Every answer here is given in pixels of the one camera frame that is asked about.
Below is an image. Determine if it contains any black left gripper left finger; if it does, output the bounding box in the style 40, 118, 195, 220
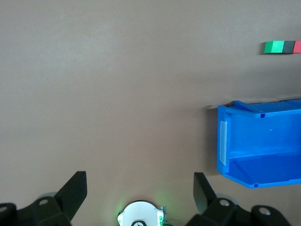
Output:
0, 171, 87, 226

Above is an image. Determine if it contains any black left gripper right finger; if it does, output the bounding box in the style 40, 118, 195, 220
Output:
193, 173, 292, 226

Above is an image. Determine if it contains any green cube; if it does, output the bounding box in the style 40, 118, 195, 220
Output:
263, 40, 285, 55

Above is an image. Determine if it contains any black cube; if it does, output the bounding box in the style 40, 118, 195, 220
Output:
283, 40, 296, 55

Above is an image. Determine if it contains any blue plastic storage bin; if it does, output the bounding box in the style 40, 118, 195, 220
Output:
217, 98, 301, 189

